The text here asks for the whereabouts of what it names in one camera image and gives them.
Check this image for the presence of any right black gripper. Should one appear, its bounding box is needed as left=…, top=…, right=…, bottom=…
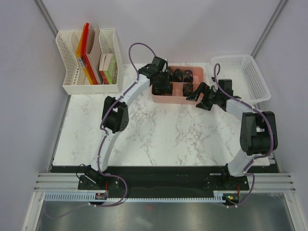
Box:
left=187, top=82, right=221, bottom=111

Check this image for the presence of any long black necktie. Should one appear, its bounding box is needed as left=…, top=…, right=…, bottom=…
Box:
left=163, top=85, right=173, bottom=96

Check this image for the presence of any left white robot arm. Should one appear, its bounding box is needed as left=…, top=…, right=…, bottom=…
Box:
left=78, top=56, right=169, bottom=190

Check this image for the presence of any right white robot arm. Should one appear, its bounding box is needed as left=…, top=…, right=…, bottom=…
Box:
left=186, top=79, right=278, bottom=190

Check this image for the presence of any rolled tie floral left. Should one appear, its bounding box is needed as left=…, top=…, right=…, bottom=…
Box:
left=152, top=87, right=163, bottom=95

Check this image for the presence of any rolled tie back left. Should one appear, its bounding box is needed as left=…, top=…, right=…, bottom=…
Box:
left=167, top=67, right=173, bottom=82

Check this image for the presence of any rolled tie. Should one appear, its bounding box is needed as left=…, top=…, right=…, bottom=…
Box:
left=173, top=68, right=183, bottom=82
left=167, top=67, right=173, bottom=82
left=183, top=69, right=193, bottom=83
left=182, top=82, right=193, bottom=97

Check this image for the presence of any rolled tie front right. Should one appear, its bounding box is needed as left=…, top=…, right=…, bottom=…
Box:
left=182, top=82, right=193, bottom=97

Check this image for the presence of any rolled tie back middle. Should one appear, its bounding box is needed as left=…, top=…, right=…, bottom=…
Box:
left=173, top=68, right=183, bottom=82

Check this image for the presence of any pink compartment tray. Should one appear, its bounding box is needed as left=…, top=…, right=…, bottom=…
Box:
left=151, top=65, right=205, bottom=105

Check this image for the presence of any rolled tie back right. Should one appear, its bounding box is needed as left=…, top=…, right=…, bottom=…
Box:
left=183, top=69, right=193, bottom=83

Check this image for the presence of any green book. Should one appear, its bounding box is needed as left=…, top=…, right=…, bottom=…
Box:
left=104, top=54, right=118, bottom=84

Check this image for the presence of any white plastic basket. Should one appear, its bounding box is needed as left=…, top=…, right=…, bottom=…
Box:
left=210, top=54, right=271, bottom=105

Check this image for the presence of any cream paperback book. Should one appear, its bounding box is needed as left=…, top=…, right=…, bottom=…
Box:
left=99, top=53, right=113, bottom=71

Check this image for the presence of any cream desktop file organizer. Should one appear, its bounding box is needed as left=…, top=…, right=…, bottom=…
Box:
left=56, top=26, right=124, bottom=95

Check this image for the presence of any beige cardboard folder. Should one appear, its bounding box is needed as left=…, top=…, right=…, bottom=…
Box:
left=87, top=25, right=103, bottom=85

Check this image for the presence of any red orange folder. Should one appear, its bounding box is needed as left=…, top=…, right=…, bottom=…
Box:
left=75, top=23, right=98, bottom=85

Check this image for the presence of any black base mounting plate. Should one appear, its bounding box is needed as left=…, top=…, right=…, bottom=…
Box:
left=92, top=167, right=249, bottom=198

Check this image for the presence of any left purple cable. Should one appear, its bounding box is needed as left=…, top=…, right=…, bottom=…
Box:
left=44, top=42, right=159, bottom=219

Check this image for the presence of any purple cable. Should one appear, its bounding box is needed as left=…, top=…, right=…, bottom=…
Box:
left=44, top=42, right=159, bottom=219
left=213, top=63, right=275, bottom=209

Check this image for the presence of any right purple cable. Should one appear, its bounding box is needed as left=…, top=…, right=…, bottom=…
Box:
left=213, top=63, right=275, bottom=209

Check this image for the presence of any white slotted cable duct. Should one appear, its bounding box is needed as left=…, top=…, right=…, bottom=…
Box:
left=44, top=192, right=239, bottom=203

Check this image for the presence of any aluminium frame rail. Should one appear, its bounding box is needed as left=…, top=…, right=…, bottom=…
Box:
left=34, top=173, right=295, bottom=193

